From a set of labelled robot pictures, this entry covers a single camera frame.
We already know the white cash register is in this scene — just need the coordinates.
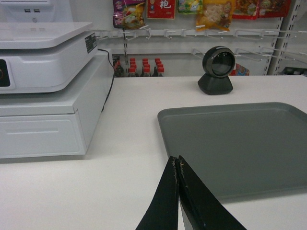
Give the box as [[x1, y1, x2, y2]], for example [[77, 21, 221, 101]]
[[0, 0, 97, 94]]

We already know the black power cable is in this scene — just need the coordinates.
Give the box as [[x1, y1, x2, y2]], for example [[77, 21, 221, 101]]
[[97, 48, 116, 113]]

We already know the yellow hanging snack bag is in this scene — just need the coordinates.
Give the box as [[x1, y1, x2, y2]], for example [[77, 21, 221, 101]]
[[196, 0, 236, 31]]

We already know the purple hanging snack bag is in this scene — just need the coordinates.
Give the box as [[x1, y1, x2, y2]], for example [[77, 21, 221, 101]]
[[113, 0, 145, 30]]

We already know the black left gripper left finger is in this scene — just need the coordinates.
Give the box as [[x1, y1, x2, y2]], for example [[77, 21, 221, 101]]
[[136, 156, 179, 230]]

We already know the white cash drawer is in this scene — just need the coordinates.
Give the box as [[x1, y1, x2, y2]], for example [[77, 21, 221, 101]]
[[0, 49, 114, 159]]

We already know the red capped sauce bottle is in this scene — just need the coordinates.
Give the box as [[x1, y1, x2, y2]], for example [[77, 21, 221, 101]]
[[152, 57, 164, 77], [128, 57, 139, 77], [140, 58, 151, 77]]

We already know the red hanging snack packet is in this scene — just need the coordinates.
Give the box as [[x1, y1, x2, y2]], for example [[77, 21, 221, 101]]
[[146, 0, 176, 19]]

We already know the black round barcode scanner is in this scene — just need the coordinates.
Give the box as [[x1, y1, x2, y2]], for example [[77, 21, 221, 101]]
[[198, 46, 236, 95]]

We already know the grey rectangular serving tray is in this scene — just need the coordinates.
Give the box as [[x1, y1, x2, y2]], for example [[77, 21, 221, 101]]
[[157, 102, 307, 203]]

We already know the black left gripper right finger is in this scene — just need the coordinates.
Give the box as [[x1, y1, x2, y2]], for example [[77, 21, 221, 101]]
[[176, 156, 245, 230]]

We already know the red hanging snack bag right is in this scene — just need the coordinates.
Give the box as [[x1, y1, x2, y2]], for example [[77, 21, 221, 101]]
[[232, 0, 259, 20]]

